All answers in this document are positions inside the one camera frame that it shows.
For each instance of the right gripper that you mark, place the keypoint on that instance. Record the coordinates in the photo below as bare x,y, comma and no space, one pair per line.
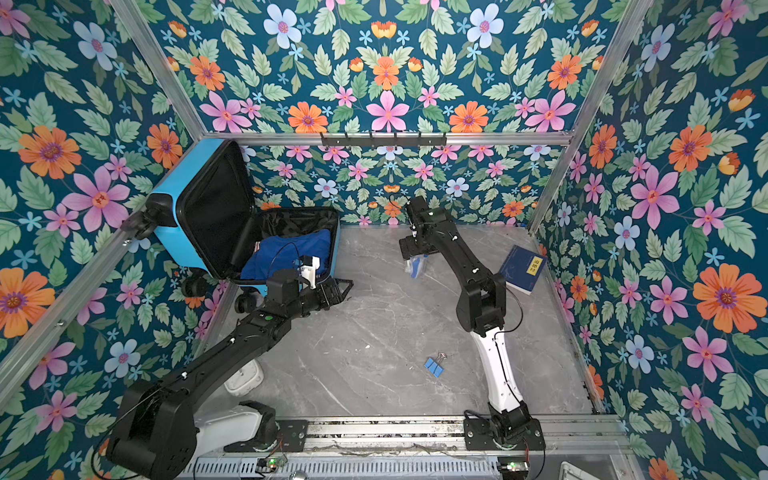
408,247

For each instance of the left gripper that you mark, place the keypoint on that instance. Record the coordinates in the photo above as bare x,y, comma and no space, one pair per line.
337,296

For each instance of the clear bottle blue lid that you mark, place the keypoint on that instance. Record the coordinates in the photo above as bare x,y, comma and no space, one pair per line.
416,265

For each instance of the blue cloth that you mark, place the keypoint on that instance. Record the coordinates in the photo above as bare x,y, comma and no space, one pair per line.
276,253

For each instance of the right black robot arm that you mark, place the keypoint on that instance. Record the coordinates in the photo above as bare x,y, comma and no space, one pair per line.
481,311

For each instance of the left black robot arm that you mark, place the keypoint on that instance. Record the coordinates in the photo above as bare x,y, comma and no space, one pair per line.
157,432

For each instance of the dark blue book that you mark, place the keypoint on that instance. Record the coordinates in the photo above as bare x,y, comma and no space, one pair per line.
522,268

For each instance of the white round device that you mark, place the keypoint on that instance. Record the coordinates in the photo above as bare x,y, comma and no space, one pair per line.
249,377

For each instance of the blue binder clip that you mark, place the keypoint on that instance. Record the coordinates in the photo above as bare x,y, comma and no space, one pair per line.
433,364

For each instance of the blue open suitcase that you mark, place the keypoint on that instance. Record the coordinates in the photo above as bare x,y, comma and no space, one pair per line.
205,213

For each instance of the metal hook rail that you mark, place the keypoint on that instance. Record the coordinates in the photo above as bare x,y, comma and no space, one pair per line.
375,140

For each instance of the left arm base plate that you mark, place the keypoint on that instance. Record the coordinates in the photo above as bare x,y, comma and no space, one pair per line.
282,435

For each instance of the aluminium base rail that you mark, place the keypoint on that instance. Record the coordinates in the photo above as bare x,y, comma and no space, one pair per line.
457,437

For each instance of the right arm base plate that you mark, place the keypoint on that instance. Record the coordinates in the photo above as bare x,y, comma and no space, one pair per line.
487,434

